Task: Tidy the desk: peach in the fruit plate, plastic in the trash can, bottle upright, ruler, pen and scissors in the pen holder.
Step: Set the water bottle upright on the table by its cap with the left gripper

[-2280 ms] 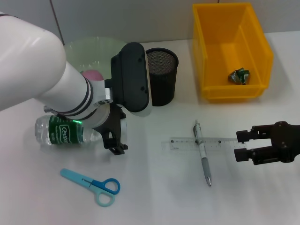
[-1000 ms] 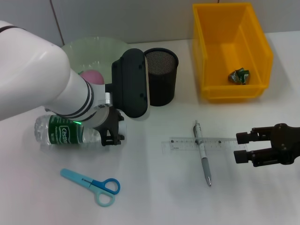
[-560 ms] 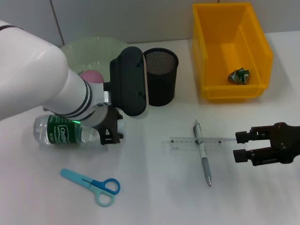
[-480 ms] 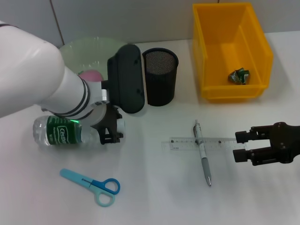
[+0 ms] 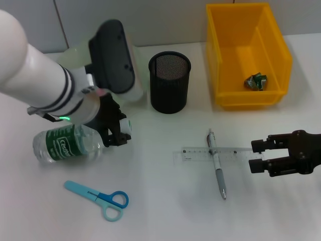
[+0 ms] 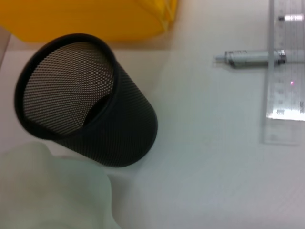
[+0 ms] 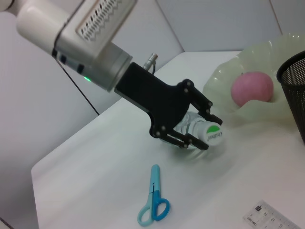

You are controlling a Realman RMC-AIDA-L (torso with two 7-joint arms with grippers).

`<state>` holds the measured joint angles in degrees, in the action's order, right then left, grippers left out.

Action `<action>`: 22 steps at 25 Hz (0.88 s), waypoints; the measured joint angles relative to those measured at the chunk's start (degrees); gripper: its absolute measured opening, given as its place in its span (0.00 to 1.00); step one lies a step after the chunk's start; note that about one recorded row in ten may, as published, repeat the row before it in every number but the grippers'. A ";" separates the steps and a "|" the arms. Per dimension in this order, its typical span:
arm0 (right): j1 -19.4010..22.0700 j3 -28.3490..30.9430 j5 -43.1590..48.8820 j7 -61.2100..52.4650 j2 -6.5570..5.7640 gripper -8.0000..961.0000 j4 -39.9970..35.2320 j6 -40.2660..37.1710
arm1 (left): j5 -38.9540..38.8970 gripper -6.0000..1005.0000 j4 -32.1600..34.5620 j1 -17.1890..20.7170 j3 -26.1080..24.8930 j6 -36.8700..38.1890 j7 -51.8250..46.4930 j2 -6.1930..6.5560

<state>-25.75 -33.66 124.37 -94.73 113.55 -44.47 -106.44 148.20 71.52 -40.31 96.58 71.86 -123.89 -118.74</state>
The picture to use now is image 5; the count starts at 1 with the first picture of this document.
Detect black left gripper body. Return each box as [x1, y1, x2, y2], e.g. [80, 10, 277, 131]
[86, 93, 126, 134]

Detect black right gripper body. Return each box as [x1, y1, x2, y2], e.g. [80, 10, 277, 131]
[285, 130, 321, 176]

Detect clear green-label water bottle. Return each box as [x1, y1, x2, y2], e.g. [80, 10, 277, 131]
[32, 117, 133, 165]

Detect blue teal scissors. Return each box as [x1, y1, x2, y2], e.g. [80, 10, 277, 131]
[64, 180, 130, 223]

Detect green plastic wrapper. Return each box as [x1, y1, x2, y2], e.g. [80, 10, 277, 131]
[243, 72, 268, 91]

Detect grey white ballpoint pen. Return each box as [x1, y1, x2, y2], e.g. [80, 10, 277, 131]
[207, 128, 228, 200]

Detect black mesh pen holder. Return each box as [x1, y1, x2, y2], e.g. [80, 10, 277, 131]
[148, 51, 192, 115]

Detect translucent green fruit plate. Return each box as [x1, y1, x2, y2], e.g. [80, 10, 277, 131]
[58, 45, 148, 101]

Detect clear plastic ruler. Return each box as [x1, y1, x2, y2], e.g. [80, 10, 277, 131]
[173, 147, 264, 165]

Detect yellow plastic bin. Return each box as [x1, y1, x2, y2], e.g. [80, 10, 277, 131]
[206, 2, 293, 111]

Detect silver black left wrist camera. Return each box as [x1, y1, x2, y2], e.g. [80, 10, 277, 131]
[88, 19, 145, 101]

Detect left arm connector cable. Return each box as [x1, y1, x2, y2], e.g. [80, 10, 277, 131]
[27, 106, 57, 123]

